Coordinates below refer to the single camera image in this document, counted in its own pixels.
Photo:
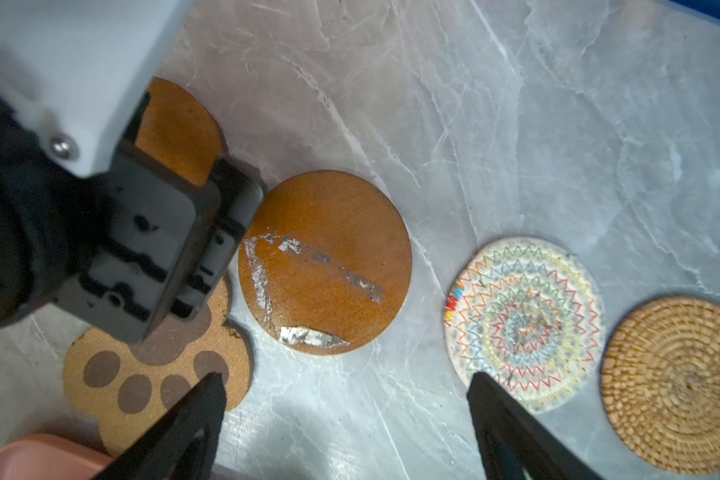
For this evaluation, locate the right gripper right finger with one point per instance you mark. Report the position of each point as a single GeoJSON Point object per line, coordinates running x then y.
{"type": "Point", "coordinates": [512, 443]}

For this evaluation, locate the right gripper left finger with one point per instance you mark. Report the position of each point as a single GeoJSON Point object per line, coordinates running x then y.
{"type": "Point", "coordinates": [180, 445]}

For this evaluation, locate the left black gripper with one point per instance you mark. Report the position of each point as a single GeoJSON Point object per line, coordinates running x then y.
{"type": "Point", "coordinates": [121, 250]}

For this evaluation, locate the cork paw-shaped coaster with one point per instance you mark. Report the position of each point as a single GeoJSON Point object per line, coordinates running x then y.
{"type": "Point", "coordinates": [128, 388]}

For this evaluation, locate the white embroidered round coaster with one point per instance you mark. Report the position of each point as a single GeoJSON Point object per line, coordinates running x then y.
{"type": "Point", "coordinates": [528, 314]}

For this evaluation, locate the plain brown round coaster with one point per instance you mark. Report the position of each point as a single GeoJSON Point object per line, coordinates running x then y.
{"type": "Point", "coordinates": [180, 133]}

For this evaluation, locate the woven rattan round coaster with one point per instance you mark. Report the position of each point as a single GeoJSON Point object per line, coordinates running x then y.
{"type": "Point", "coordinates": [660, 384]}

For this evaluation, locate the brown coaster with scratches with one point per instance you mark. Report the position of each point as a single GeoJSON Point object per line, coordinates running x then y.
{"type": "Point", "coordinates": [326, 265]}

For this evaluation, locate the pink plastic tray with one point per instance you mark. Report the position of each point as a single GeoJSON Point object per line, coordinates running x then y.
{"type": "Point", "coordinates": [46, 456]}

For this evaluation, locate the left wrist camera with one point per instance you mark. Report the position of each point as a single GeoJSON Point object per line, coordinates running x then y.
{"type": "Point", "coordinates": [73, 72]}

